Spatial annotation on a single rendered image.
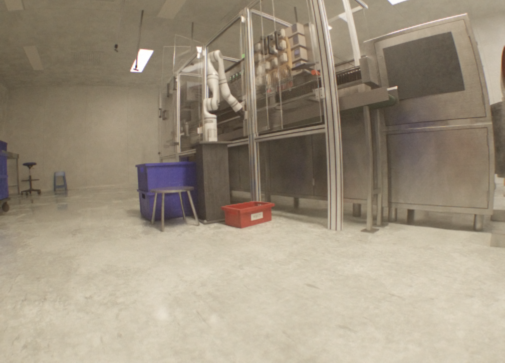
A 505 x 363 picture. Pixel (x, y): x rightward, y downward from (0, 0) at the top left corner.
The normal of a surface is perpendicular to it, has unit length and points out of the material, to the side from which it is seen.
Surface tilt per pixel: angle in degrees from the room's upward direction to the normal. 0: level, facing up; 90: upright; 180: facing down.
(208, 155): 90
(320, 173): 90
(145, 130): 90
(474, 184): 90
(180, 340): 0
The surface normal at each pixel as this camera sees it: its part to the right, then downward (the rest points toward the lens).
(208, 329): -0.04, -1.00
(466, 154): -0.81, 0.06
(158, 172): 0.62, 0.00
